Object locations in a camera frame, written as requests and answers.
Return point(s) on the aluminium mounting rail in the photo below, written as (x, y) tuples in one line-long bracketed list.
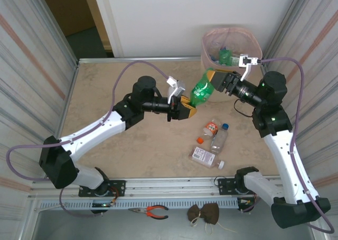
[(171, 184)]

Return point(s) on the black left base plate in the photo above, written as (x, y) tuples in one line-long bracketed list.
[(120, 184)]

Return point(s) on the orange bottle cap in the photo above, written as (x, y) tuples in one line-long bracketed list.
[(200, 140)]

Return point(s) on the tall clear blue-capped bottle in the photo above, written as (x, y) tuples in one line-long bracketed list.
[(219, 141)]

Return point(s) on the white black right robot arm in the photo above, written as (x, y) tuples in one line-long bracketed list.
[(285, 161)]

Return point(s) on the white door frame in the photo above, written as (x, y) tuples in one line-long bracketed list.
[(105, 18)]

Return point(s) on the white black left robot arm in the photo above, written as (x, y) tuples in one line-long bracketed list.
[(87, 134)]

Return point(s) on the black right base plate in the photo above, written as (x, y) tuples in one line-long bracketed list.
[(224, 184)]

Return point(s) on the green plastic soda bottle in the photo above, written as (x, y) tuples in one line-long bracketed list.
[(224, 56), (202, 88)]

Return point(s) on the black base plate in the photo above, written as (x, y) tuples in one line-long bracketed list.
[(224, 184), (120, 184)]

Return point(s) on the square pink label bottle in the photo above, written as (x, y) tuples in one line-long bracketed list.
[(202, 155)]

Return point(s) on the grey metal tray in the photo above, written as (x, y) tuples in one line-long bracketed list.
[(105, 228)]

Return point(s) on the translucent corrugated enclosure panel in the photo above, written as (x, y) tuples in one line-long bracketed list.
[(317, 39), (26, 66)]

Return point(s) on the brown wooden door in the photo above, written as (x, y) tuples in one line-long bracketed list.
[(66, 10)]

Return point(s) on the small orange label bottle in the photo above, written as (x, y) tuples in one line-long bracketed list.
[(210, 127)]

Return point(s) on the pink waste basket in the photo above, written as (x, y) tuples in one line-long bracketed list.
[(211, 39)]

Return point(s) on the brown cloth pouch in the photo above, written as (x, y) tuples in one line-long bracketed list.
[(208, 212)]

